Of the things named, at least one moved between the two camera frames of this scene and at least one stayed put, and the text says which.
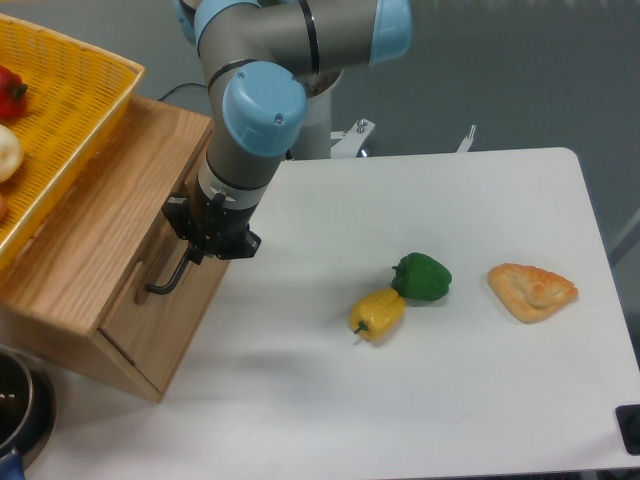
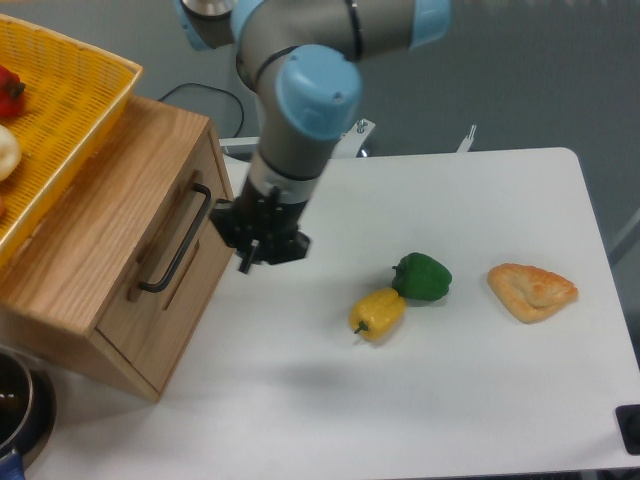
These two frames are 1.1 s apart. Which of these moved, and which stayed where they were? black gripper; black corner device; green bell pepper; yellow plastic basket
Moved: black gripper
Stayed: black corner device; green bell pepper; yellow plastic basket
